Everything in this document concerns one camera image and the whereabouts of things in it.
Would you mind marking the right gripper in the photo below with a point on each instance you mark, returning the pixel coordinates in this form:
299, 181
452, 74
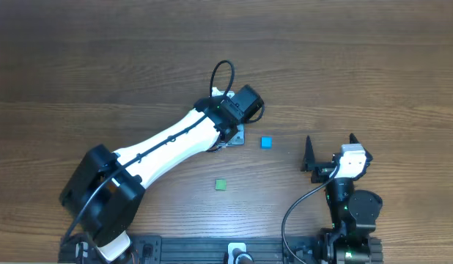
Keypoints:
322, 172

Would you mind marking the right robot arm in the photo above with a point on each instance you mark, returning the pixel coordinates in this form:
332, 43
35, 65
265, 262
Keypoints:
358, 209

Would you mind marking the blue cube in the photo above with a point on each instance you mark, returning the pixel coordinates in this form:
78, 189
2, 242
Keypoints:
266, 142

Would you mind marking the green cube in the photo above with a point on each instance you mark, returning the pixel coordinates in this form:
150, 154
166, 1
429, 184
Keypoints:
220, 184

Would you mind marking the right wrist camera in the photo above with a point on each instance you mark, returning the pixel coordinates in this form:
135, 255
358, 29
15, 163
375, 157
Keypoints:
353, 159

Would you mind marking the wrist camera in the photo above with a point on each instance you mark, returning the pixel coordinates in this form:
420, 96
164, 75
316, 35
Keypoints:
353, 159
216, 91

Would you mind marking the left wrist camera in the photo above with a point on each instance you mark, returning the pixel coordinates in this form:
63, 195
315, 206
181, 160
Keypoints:
216, 91

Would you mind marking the mounting rail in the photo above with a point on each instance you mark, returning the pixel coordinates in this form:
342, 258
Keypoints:
197, 251

